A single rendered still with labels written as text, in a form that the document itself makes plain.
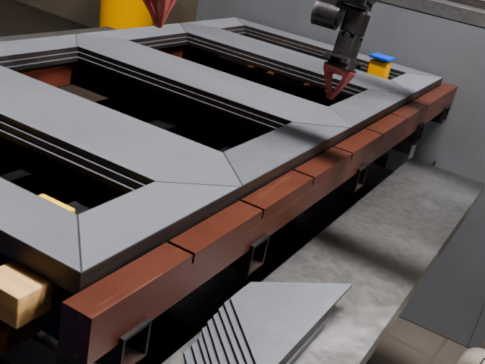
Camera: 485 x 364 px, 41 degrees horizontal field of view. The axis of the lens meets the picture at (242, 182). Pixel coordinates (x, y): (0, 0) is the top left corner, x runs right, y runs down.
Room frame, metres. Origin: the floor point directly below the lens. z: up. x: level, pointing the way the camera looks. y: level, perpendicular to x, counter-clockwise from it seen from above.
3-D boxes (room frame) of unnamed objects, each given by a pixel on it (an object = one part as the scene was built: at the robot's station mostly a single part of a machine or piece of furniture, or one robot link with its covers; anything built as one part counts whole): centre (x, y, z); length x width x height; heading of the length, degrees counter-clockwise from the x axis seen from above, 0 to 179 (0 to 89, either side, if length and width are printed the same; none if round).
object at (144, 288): (1.26, -0.21, 0.80); 1.62 x 0.04 x 0.06; 154
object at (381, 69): (1.89, -0.32, 0.78); 0.05 x 0.05 x 0.19; 64
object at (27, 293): (0.58, 0.22, 0.79); 0.06 x 0.05 x 0.04; 64
